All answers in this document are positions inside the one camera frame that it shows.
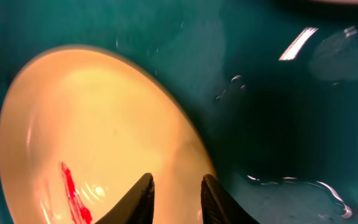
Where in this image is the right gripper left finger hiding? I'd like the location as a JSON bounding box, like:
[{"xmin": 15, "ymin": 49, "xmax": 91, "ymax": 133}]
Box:
[{"xmin": 96, "ymin": 173, "xmax": 155, "ymax": 224}]

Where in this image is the white round plate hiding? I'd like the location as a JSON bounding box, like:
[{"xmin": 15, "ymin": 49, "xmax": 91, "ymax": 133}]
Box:
[{"xmin": 312, "ymin": 0, "xmax": 358, "ymax": 5}]

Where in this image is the yellow green-rimmed round plate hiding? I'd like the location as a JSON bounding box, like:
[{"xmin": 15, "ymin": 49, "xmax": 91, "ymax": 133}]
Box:
[{"xmin": 0, "ymin": 47, "xmax": 214, "ymax": 223}]

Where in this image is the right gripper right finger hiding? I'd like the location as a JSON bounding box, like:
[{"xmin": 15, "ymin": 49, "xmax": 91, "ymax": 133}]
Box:
[{"xmin": 201, "ymin": 174, "xmax": 259, "ymax": 224}]

